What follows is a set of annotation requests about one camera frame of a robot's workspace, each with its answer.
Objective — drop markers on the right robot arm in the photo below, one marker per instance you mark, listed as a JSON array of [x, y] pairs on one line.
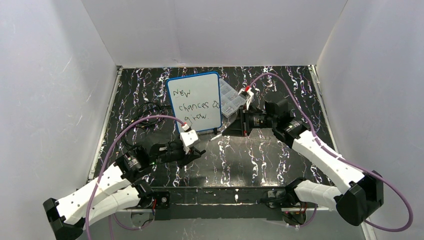
[[355, 195]]

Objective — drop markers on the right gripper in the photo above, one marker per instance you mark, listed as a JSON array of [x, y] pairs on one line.
[[244, 121]]

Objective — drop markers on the whiteboard metal stand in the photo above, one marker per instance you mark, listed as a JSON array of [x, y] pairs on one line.
[[213, 131]]

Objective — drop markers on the blue framed whiteboard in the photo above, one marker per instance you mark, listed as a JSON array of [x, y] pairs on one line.
[[196, 100]]

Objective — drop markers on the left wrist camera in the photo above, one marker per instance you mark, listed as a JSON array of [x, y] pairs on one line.
[[189, 138]]

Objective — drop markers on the clear plastic screw box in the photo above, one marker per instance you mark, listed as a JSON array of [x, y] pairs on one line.
[[230, 100]]

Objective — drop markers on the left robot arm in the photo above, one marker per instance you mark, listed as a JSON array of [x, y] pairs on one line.
[[122, 185]]

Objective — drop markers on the black white marker pen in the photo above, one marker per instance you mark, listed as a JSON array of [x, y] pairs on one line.
[[215, 137]]

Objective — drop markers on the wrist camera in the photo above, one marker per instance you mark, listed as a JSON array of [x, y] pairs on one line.
[[248, 94], [189, 138]]

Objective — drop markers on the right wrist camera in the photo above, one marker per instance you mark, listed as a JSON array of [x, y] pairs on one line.
[[248, 94]]

